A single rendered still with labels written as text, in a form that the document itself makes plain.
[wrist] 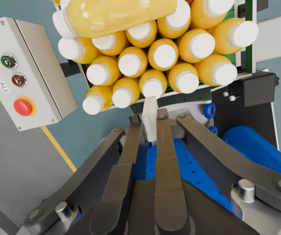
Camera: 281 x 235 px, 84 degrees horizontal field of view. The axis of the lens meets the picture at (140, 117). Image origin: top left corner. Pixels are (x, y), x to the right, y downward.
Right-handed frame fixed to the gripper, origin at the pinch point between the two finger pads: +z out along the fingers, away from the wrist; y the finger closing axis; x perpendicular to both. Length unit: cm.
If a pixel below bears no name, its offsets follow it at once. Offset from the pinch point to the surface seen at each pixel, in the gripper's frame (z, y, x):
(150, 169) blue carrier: 12.7, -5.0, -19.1
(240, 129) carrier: 98, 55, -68
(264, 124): 105, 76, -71
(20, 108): 9.5, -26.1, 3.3
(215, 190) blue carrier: 4.4, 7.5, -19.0
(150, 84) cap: 12.7, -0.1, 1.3
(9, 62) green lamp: 9.7, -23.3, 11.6
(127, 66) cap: 12.8, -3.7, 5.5
